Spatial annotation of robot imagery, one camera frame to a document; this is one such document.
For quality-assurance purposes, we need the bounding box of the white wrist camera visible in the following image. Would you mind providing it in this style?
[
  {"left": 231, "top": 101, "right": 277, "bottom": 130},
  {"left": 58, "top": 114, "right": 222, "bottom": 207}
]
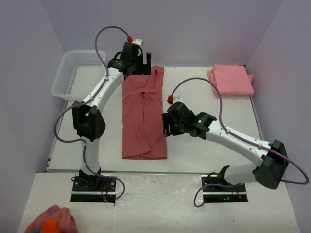
[
  {"left": 167, "top": 95, "right": 184, "bottom": 105},
  {"left": 127, "top": 36, "right": 143, "bottom": 46}
]

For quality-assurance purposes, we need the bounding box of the red polo t shirt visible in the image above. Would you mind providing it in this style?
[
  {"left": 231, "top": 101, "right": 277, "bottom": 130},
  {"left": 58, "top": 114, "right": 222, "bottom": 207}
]
[{"left": 122, "top": 66, "right": 168, "bottom": 160}]

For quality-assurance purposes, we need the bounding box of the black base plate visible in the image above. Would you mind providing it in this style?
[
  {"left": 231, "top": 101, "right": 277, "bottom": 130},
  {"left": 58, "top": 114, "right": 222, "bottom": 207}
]
[
  {"left": 202, "top": 182, "right": 248, "bottom": 203},
  {"left": 70, "top": 176, "right": 116, "bottom": 204}
]

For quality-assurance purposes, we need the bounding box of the folded pink t shirt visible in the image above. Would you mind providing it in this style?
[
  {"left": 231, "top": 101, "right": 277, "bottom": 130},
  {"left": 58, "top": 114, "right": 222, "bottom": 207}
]
[{"left": 210, "top": 64, "right": 255, "bottom": 96}]

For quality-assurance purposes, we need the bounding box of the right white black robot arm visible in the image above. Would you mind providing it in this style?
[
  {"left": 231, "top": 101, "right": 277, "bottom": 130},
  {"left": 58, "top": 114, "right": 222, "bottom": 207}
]
[{"left": 162, "top": 102, "right": 288, "bottom": 189}]

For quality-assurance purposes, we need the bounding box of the crumpled red cloth pile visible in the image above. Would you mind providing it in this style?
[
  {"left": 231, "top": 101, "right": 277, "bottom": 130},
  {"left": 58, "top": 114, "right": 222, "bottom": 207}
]
[{"left": 24, "top": 205, "right": 79, "bottom": 233}]

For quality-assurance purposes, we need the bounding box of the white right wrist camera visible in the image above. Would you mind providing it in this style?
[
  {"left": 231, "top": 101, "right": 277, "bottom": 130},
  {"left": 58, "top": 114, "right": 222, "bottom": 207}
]
[{"left": 167, "top": 95, "right": 184, "bottom": 105}]

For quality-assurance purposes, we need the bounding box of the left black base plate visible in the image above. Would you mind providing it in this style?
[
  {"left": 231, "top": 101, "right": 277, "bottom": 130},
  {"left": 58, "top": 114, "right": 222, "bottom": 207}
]
[{"left": 70, "top": 176, "right": 116, "bottom": 204}]

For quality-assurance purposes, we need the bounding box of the white plastic basket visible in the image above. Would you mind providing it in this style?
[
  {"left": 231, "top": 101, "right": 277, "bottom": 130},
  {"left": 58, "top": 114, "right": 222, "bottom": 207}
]
[{"left": 51, "top": 50, "right": 105, "bottom": 101}]

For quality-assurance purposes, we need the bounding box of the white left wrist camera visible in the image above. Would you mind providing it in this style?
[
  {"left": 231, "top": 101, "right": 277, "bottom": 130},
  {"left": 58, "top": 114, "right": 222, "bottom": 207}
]
[{"left": 127, "top": 36, "right": 143, "bottom": 46}]

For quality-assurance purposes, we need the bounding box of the folded peach t shirt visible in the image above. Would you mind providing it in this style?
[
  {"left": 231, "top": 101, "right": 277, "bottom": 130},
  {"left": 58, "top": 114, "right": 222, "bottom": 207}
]
[{"left": 207, "top": 69, "right": 254, "bottom": 98}]

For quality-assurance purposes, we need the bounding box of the orange blue toy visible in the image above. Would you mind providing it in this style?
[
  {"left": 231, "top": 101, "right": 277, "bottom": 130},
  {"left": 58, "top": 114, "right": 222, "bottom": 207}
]
[{"left": 40, "top": 219, "right": 61, "bottom": 233}]

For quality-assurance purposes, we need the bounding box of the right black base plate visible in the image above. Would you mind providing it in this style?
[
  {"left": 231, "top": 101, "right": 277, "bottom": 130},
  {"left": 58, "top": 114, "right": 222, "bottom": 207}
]
[{"left": 202, "top": 182, "right": 248, "bottom": 203}]

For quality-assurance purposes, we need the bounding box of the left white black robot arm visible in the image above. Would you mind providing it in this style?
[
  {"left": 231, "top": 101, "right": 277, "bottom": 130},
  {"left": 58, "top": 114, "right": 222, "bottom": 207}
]
[{"left": 72, "top": 39, "right": 151, "bottom": 183}]

